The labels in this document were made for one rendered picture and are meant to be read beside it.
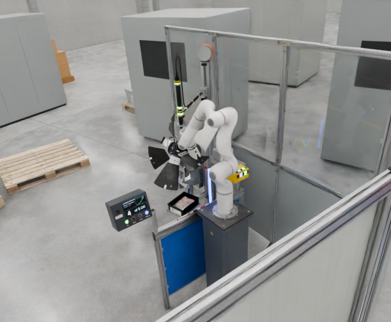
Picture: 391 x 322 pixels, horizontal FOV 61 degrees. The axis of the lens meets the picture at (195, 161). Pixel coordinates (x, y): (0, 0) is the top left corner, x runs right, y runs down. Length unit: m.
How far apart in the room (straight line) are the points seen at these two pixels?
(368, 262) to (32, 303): 2.97
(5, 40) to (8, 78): 0.73
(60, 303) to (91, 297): 0.28
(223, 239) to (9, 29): 6.55
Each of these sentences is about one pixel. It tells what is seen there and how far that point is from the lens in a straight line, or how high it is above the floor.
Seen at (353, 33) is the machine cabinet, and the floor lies 1.80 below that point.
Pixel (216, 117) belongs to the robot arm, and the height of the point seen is 1.73.
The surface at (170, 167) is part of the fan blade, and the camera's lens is 2.87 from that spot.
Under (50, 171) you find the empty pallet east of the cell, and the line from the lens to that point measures 5.31.
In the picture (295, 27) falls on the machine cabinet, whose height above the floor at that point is 1.39.
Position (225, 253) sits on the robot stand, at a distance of 2.57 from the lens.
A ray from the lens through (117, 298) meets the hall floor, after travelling 3.31.
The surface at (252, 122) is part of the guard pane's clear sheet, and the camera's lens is 3.13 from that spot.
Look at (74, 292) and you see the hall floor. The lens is 3.50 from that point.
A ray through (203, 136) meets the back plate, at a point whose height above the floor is 1.21.
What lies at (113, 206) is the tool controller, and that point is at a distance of 2.20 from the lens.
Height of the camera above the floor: 2.49
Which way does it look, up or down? 29 degrees down
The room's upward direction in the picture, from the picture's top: 4 degrees counter-clockwise
